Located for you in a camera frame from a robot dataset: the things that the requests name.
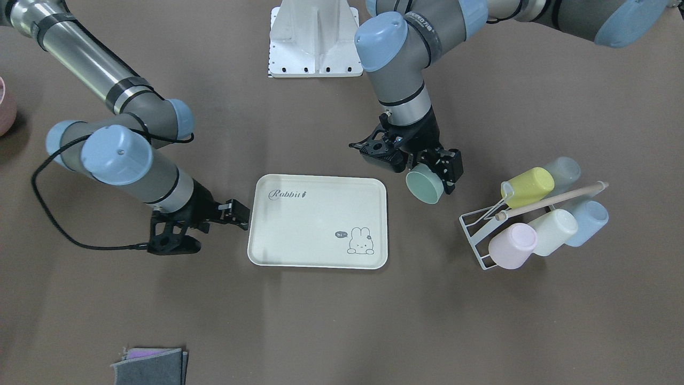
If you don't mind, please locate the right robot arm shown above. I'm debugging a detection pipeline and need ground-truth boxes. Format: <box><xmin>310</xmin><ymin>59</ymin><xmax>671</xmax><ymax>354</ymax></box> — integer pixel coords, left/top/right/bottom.
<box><xmin>2</xmin><ymin>1</ymin><xmax>249</xmax><ymax>232</ymax></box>

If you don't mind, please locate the mint green plastic cup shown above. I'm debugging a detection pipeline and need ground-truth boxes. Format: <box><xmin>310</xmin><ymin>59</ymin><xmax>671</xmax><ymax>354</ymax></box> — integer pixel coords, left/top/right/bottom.
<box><xmin>406</xmin><ymin>163</ymin><xmax>444</xmax><ymax>204</ymax></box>

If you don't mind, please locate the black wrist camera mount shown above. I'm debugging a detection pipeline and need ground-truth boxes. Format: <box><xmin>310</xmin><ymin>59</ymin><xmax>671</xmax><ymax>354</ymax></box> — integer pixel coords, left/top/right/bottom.
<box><xmin>146</xmin><ymin>210</ymin><xmax>209</xmax><ymax>256</ymax></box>

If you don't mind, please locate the pink bowl with ice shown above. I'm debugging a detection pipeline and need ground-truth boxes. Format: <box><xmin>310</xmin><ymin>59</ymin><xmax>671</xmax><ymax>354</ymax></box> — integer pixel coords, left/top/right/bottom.
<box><xmin>0</xmin><ymin>77</ymin><xmax>17</xmax><ymax>136</ymax></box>

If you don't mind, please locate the cream rabbit serving tray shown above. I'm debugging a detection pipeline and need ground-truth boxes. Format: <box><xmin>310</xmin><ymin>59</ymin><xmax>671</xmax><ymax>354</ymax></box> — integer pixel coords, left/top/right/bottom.
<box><xmin>247</xmin><ymin>174</ymin><xmax>388</xmax><ymax>269</ymax></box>

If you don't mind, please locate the white wire cup rack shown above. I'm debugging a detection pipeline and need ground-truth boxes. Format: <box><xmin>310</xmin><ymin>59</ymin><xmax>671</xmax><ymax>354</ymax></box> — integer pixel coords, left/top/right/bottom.
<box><xmin>459</xmin><ymin>181</ymin><xmax>609</xmax><ymax>270</ymax></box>

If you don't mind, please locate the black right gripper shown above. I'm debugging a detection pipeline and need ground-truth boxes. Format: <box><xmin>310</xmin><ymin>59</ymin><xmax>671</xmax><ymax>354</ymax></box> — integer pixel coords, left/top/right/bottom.
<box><xmin>179</xmin><ymin>182</ymin><xmax>250</xmax><ymax>233</ymax></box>

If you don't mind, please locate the grey plastic cup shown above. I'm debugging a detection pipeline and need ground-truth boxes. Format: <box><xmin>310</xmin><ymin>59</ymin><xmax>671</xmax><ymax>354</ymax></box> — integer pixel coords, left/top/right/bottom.
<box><xmin>543</xmin><ymin>156</ymin><xmax>581</xmax><ymax>195</ymax></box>

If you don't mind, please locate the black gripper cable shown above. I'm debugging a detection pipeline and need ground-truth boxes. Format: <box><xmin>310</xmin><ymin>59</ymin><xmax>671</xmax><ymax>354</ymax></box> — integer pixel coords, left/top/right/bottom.
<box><xmin>31</xmin><ymin>128</ymin><xmax>196</xmax><ymax>252</ymax></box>

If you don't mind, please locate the cream white plastic cup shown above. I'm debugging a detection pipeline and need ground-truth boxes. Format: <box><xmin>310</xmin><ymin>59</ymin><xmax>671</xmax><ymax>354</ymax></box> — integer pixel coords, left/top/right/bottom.
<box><xmin>528</xmin><ymin>209</ymin><xmax>579</xmax><ymax>257</ymax></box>

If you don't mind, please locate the folded grey cloth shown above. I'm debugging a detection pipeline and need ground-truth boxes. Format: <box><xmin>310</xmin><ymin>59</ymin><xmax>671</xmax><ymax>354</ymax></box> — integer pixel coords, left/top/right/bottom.
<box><xmin>111</xmin><ymin>348</ymin><xmax>188</xmax><ymax>384</ymax></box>

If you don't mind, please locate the yellow plastic cup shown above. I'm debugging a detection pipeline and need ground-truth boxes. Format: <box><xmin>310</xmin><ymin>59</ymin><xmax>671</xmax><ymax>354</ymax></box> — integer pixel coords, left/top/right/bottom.
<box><xmin>506</xmin><ymin>167</ymin><xmax>555</xmax><ymax>208</ymax></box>

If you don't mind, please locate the pink plastic cup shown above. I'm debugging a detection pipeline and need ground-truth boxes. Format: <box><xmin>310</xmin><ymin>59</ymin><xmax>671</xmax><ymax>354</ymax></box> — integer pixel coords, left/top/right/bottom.
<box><xmin>488</xmin><ymin>222</ymin><xmax>538</xmax><ymax>269</ymax></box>

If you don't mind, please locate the light blue plastic cup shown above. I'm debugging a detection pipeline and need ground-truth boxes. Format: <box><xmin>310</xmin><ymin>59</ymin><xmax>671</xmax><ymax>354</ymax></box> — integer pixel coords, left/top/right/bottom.
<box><xmin>562</xmin><ymin>199</ymin><xmax>609</xmax><ymax>247</ymax></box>

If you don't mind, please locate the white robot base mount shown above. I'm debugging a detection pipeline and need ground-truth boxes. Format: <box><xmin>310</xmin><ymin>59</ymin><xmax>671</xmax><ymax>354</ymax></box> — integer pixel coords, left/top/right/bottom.
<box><xmin>268</xmin><ymin>1</ymin><xmax>363</xmax><ymax>78</ymax></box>

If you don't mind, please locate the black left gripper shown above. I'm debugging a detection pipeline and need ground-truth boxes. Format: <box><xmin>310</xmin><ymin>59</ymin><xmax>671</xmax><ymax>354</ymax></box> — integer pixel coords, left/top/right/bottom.
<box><xmin>349</xmin><ymin>107</ymin><xmax>463</xmax><ymax>195</ymax></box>

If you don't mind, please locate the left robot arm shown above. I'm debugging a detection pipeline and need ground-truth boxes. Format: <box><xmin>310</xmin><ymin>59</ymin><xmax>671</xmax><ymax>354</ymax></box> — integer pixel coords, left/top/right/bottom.
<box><xmin>350</xmin><ymin>1</ymin><xmax>669</xmax><ymax>204</ymax></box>

